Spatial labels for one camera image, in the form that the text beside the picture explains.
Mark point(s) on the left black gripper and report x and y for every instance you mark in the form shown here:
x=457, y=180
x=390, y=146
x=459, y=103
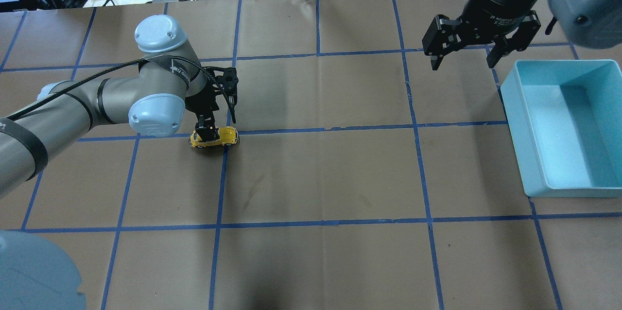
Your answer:
x=198, y=102

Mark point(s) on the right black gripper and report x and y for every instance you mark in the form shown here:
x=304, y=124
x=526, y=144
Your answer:
x=496, y=12

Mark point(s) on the yellow beetle toy car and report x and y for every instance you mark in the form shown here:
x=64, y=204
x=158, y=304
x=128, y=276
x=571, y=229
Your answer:
x=214, y=136

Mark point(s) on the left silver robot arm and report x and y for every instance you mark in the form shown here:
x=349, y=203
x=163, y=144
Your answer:
x=150, y=94

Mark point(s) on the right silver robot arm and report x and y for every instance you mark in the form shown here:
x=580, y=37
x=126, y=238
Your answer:
x=592, y=24

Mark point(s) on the light blue plastic bin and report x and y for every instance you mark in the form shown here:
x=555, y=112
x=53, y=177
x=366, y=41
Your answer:
x=565, y=118

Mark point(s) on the light blue round plate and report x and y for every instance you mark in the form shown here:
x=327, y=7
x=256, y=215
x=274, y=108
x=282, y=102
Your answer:
x=36, y=274

